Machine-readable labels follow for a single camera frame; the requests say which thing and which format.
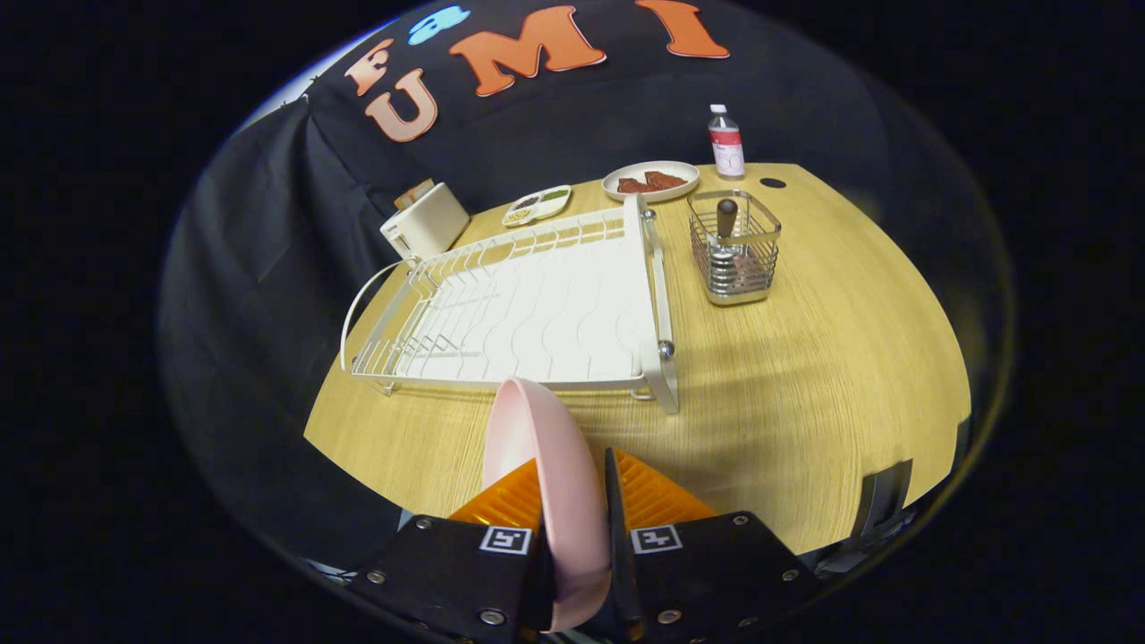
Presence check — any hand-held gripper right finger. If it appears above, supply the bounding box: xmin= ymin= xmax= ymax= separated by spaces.
xmin=604 ymin=447 xmax=819 ymax=644

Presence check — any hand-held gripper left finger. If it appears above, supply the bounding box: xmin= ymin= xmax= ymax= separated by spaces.
xmin=349 ymin=458 xmax=556 ymax=644

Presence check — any pink plate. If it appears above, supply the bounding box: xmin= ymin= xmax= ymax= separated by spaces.
xmin=481 ymin=377 xmax=614 ymax=632

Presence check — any white wire dish rack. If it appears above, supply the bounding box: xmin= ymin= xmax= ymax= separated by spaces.
xmin=340 ymin=194 xmax=681 ymax=414

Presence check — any metal wire basket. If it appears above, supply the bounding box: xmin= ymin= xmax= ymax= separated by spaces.
xmin=687 ymin=190 xmax=782 ymax=307

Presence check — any metal spoon with wooden handle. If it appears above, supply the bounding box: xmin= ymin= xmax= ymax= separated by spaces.
xmin=711 ymin=199 xmax=743 ymax=289

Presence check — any white divided condiment dish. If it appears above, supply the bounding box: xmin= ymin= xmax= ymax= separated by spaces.
xmin=502 ymin=184 xmax=573 ymax=227

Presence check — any white plate with meat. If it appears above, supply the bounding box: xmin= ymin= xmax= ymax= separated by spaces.
xmin=601 ymin=160 xmax=700 ymax=203

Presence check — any white toaster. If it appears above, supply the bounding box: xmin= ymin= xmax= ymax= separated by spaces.
xmin=380 ymin=182 xmax=471 ymax=261

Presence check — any clear bottle with red label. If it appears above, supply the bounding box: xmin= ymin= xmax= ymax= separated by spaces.
xmin=708 ymin=104 xmax=746 ymax=181

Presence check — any black backdrop cloth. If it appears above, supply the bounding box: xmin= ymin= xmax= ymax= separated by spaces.
xmin=159 ymin=0 xmax=1016 ymax=573

